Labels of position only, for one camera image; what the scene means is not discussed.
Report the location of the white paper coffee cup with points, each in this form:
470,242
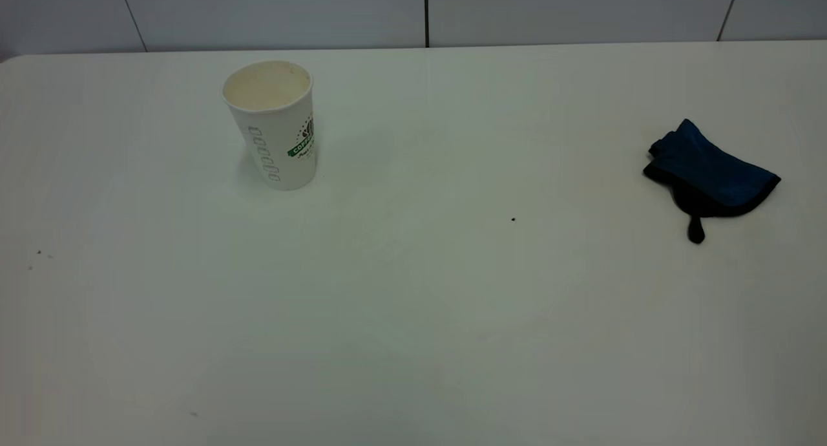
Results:
278,129

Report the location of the blue cloth with black trim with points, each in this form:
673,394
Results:
711,174

